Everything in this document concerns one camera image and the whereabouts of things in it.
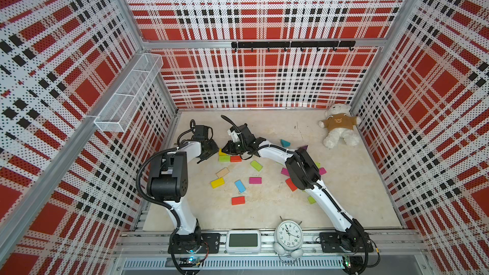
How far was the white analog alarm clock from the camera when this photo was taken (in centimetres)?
70

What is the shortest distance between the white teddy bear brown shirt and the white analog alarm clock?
47 centimetres

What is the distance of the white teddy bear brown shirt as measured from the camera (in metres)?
0.99
